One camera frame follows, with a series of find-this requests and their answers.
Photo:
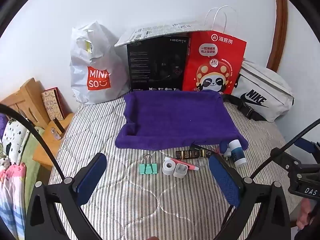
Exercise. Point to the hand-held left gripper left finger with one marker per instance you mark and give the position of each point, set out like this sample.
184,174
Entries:
91,180

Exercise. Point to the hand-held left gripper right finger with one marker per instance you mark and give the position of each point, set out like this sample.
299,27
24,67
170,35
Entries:
225,177

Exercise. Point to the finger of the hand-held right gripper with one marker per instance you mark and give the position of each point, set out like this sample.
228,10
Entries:
310,146
283,156

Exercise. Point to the white plug-in night light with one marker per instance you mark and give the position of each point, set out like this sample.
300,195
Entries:
228,155

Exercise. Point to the blue white bottle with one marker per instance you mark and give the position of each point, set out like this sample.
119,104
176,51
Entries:
237,152

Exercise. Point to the blue round tin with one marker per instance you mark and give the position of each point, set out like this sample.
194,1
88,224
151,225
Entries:
223,146

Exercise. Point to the pink pen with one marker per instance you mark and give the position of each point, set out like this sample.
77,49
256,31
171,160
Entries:
190,166

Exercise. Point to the black stick tube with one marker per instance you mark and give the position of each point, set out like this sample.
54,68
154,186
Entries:
197,147

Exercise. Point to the black gold tube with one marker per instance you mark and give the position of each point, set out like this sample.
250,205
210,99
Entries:
190,154

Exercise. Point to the white charger plug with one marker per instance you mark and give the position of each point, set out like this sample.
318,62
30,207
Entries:
181,171

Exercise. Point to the white tape roll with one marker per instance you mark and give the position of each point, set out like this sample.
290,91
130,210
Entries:
168,168

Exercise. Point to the green binder clip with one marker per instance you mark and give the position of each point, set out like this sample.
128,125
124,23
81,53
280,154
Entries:
148,168

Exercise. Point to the person's right hand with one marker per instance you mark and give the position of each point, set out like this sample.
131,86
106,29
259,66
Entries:
305,215

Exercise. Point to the striped bed sheet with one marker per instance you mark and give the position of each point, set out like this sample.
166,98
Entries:
140,200

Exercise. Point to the wooden nightstand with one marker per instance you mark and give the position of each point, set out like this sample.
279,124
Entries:
50,142

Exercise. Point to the small glass bottle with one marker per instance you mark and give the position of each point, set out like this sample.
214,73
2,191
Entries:
56,133

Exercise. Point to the green cloth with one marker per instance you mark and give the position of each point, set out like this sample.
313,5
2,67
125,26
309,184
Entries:
33,145

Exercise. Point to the white waist bag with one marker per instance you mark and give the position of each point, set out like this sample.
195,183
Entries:
262,82

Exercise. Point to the purple towel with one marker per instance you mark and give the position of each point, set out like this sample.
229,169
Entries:
175,115

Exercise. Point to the pink printed blanket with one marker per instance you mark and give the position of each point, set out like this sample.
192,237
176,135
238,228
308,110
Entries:
11,195

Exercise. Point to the brown patterned book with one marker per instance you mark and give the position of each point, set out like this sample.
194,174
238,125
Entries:
51,103

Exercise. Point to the white floral pillow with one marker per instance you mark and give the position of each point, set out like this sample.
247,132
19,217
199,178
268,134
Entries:
13,140

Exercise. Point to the wooden headboard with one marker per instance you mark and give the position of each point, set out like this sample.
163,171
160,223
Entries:
27,97

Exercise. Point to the purple plush cloth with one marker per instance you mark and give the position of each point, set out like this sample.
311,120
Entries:
3,121

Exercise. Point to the red paper bag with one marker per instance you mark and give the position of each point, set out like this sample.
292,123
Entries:
215,55

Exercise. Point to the white plastic shopping bag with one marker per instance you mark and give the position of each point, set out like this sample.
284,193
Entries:
100,55

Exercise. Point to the black headphone box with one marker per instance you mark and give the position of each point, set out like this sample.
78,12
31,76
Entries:
155,62

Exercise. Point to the wooden door frame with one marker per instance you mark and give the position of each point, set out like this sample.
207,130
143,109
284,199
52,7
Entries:
281,30

